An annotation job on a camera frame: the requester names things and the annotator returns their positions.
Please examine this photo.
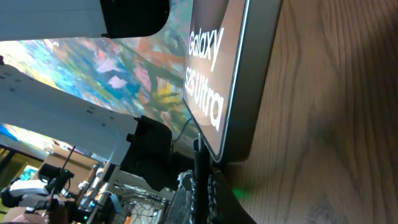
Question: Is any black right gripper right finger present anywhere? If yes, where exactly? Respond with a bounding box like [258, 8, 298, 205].
[208, 168, 256, 224]

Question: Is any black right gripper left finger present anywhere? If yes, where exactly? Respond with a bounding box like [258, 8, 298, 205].
[161, 170, 196, 224]

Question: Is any black charging cable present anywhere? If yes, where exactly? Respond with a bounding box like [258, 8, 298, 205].
[192, 133, 212, 224]

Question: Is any Galaxy smartphone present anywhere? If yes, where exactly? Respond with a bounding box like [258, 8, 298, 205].
[182, 0, 282, 163]

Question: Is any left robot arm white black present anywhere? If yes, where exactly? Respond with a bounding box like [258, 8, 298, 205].
[1, 1, 196, 190]

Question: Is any cluttered background desk equipment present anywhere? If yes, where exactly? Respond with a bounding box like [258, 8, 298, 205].
[0, 146, 181, 224]

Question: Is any colourful abstract wall painting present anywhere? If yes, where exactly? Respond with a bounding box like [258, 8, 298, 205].
[1, 1, 196, 153]

